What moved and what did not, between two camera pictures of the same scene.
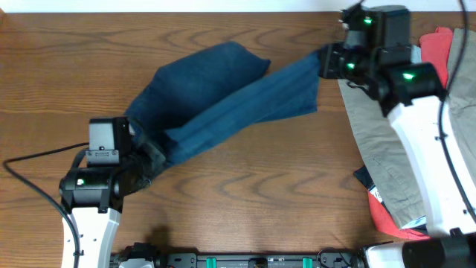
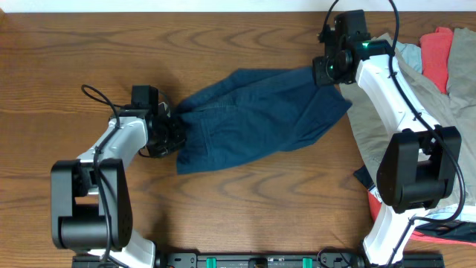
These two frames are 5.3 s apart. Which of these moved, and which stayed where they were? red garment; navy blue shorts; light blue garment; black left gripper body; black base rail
Moved: navy blue shorts; black left gripper body
Stayed: black base rail; red garment; light blue garment
